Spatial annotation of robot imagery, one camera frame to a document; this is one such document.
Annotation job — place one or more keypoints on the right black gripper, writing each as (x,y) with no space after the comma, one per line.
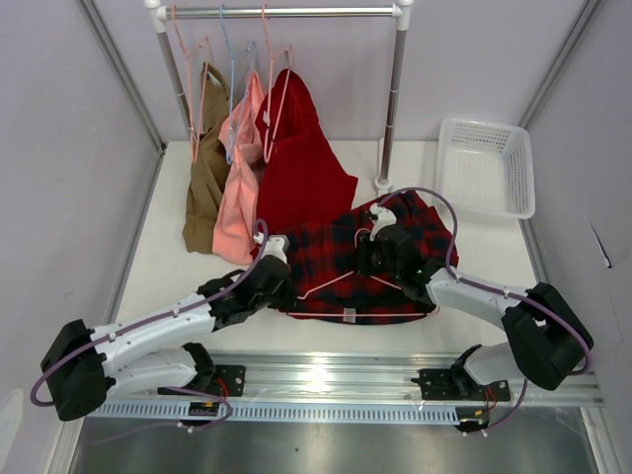
(364,247)

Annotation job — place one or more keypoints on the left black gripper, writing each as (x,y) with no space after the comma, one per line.
(288,296)

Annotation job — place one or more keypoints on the red plaid skirt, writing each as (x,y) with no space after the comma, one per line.
(422,222)

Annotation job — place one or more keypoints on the pink wire hanger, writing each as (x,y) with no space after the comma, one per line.
(328,282)

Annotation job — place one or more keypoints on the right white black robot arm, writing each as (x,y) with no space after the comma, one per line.
(546,342)

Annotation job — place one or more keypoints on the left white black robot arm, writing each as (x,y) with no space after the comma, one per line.
(84,367)

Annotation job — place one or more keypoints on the solid red skirt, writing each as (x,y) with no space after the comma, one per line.
(304,180)

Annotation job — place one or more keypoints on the brown skirt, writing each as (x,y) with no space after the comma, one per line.
(210,170)

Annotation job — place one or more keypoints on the pink hanger holding red skirt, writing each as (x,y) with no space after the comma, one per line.
(287,53)

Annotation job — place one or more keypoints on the pink skirt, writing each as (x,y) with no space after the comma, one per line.
(234,227)

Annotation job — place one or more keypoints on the pink hanger far left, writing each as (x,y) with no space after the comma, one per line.
(197,53)

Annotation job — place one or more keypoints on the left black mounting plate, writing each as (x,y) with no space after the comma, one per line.
(228,381)

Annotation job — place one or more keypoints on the black mounting plate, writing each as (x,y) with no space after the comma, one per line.
(228,381)
(442,384)

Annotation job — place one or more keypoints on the white plastic basket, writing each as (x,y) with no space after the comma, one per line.
(484,169)

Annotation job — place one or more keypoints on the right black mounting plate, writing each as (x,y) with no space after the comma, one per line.
(442,384)

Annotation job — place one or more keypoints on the metal clothes rack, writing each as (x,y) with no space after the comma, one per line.
(400,11)

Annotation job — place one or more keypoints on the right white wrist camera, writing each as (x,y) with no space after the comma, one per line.
(381,217)

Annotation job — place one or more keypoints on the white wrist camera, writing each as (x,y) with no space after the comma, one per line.
(381,217)
(274,245)

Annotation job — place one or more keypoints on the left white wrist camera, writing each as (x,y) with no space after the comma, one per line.
(274,245)

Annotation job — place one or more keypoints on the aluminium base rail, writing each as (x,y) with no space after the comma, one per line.
(321,388)

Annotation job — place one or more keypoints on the blue wire hanger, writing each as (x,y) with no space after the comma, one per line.
(251,52)

